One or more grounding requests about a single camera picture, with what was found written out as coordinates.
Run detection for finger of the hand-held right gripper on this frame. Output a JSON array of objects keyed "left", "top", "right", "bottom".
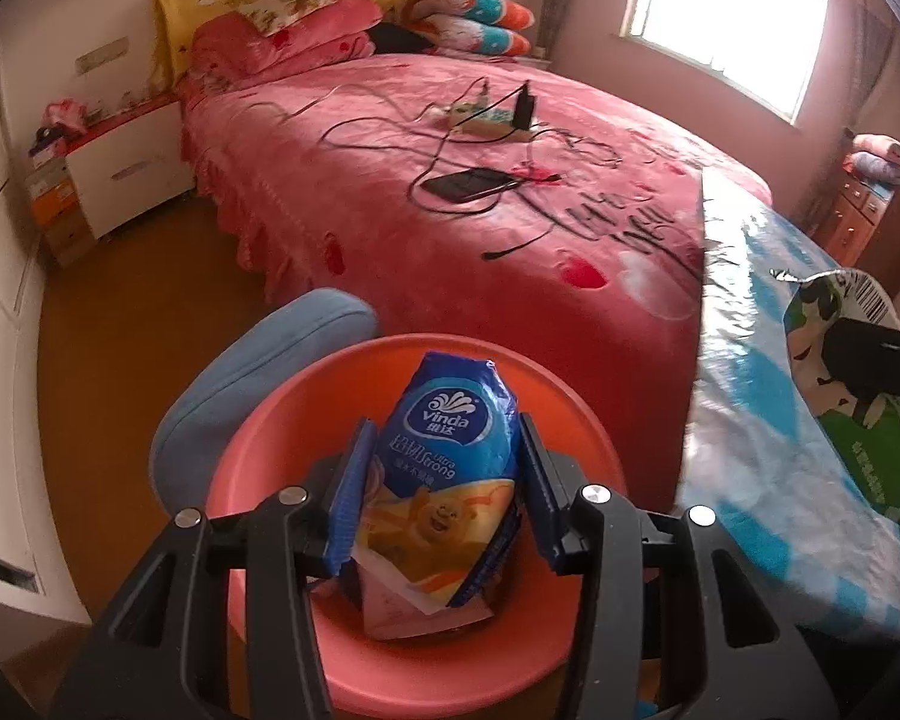
[{"left": 825, "top": 317, "right": 900, "bottom": 400}]

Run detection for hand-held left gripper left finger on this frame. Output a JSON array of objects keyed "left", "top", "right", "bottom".
[{"left": 49, "top": 416, "right": 381, "bottom": 720}]

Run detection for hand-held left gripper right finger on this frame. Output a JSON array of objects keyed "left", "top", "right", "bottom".
[{"left": 520, "top": 412, "right": 841, "bottom": 720}]

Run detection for pink plastic basin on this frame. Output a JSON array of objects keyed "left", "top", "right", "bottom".
[{"left": 206, "top": 334, "right": 631, "bottom": 700}]

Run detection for green white snack bag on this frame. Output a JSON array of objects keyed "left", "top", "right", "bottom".
[{"left": 776, "top": 268, "right": 900, "bottom": 527}]

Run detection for blue tissue pack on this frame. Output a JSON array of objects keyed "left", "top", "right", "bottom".
[{"left": 352, "top": 350, "right": 524, "bottom": 614}]

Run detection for pink crumpled packet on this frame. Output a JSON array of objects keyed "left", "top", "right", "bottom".
[{"left": 361, "top": 559, "right": 494, "bottom": 642}]

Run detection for brown wooden cabinet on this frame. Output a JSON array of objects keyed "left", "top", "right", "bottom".
[{"left": 825, "top": 165, "right": 900, "bottom": 293}]

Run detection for blue padded chair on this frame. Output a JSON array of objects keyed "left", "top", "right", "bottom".
[{"left": 148, "top": 286, "right": 380, "bottom": 541}]

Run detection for folded quilts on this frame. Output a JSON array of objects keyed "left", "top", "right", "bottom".
[{"left": 844, "top": 131, "right": 900, "bottom": 203}]

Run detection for bed with pink bedspread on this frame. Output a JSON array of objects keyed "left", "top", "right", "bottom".
[{"left": 176, "top": 52, "right": 777, "bottom": 511}]

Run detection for black phone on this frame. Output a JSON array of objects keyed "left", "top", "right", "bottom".
[{"left": 424, "top": 169, "right": 512, "bottom": 205}]

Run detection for large bright window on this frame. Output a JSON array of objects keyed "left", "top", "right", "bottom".
[{"left": 619, "top": 0, "right": 830, "bottom": 125}]

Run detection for white power strip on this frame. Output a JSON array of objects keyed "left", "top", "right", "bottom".
[{"left": 450, "top": 103, "right": 533, "bottom": 140}]

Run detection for black charger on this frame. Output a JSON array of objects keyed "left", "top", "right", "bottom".
[{"left": 511, "top": 81, "right": 539, "bottom": 132}]

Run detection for white nightstand with red top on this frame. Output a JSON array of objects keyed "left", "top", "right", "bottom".
[{"left": 64, "top": 94, "right": 196, "bottom": 241}]

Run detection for white wardrobe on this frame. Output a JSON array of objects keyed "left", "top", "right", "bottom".
[{"left": 0, "top": 15, "right": 95, "bottom": 627}]

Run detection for orange cardboard boxes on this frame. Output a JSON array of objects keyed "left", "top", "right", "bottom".
[{"left": 22, "top": 154, "right": 95, "bottom": 267}]

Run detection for folded pink blanket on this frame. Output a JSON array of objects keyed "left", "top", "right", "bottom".
[{"left": 187, "top": 0, "right": 387, "bottom": 80}]

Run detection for cartoon print pillow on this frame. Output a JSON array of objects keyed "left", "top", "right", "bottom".
[{"left": 420, "top": 15, "right": 533, "bottom": 57}]

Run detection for black clothing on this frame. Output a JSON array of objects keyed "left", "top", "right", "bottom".
[{"left": 367, "top": 22, "right": 432, "bottom": 55}]

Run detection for small pink item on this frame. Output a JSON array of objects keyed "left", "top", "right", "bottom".
[{"left": 41, "top": 97, "right": 83, "bottom": 128}]

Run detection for colourful striped pillows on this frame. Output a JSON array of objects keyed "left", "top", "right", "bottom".
[{"left": 403, "top": 0, "right": 537, "bottom": 35}]

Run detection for floral cream pillow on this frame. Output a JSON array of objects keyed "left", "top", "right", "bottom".
[{"left": 229, "top": 0, "right": 353, "bottom": 38}]

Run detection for yellow headboard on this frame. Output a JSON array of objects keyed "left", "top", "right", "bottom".
[{"left": 154, "top": 0, "right": 421, "bottom": 98}]

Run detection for wall socket panel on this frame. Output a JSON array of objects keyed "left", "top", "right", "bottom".
[{"left": 75, "top": 37, "right": 132, "bottom": 74}]

